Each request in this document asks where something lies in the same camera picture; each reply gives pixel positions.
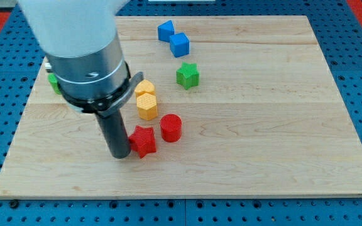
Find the green circle block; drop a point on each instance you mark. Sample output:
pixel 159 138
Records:
pixel 54 83

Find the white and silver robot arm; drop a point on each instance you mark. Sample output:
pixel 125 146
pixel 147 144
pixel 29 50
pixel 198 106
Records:
pixel 80 40

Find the blue pentagon block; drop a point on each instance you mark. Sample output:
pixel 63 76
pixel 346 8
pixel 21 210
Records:
pixel 165 31

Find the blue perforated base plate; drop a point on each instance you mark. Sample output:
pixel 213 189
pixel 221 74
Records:
pixel 339 32

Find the red star block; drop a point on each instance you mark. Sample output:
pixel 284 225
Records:
pixel 143 141

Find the wooden board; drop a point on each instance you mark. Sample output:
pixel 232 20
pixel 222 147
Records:
pixel 266 121

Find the blue cube block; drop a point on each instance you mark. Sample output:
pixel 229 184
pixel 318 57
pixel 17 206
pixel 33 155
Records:
pixel 179 45

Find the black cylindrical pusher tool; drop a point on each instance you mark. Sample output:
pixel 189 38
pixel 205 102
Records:
pixel 115 134

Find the yellow hexagon block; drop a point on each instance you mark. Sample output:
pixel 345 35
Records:
pixel 147 106

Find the green star block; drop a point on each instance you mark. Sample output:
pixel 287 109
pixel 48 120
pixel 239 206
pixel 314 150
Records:
pixel 188 75

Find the red cylinder block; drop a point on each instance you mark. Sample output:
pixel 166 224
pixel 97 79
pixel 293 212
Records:
pixel 171 128

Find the yellow heart block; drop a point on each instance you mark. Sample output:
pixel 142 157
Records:
pixel 145 87

